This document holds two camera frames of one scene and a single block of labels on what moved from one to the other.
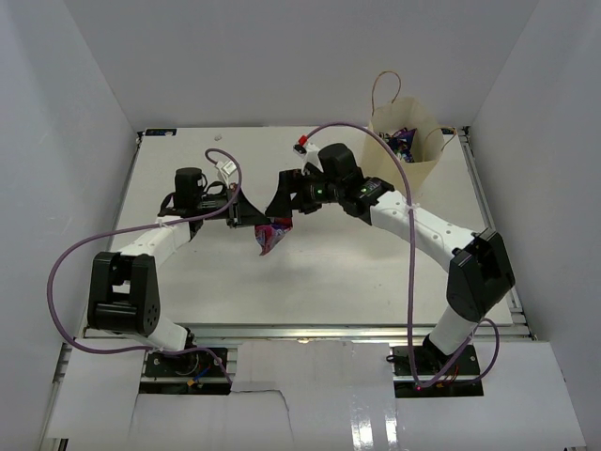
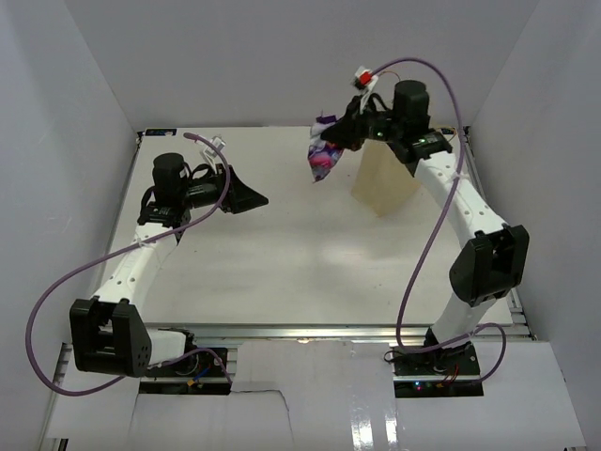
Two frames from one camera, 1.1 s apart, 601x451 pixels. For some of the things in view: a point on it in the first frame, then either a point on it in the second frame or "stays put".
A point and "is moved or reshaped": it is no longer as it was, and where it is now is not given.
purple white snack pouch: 269,236 is moved or reshaped
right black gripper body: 316,191 to 384,127
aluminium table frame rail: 309,334 stays put
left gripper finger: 254,220 to 246,200
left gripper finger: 249,214 to 242,193
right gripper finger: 281,207 to 346,133
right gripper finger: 289,184 to 352,115
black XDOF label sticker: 160,132 stays put
